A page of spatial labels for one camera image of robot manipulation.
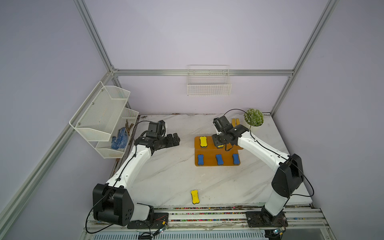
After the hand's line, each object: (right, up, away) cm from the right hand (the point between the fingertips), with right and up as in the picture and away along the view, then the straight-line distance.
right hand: (219, 140), depth 87 cm
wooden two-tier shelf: (-7, -9, +9) cm, 15 cm away
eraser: (0, -3, -4) cm, 5 cm away
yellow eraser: (-9, -1, -1) cm, 10 cm away
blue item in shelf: (-58, -1, 0) cm, 58 cm away
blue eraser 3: (+12, -13, +8) cm, 19 cm away
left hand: (-28, -1, -3) cm, 28 cm away
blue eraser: (-11, -13, +7) cm, 18 cm away
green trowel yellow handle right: (+18, +13, +27) cm, 35 cm away
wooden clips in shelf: (-57, +7, +7) cm, 58 cm away
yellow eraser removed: (-14, -31, -8) cm, 35 cm away
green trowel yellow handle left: (+15, +12, +28) cm, 34 cm away
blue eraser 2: (+1, -12, +6) cm, 14 cm away
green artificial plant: (+25, +15, +11) cm, 31 cm away
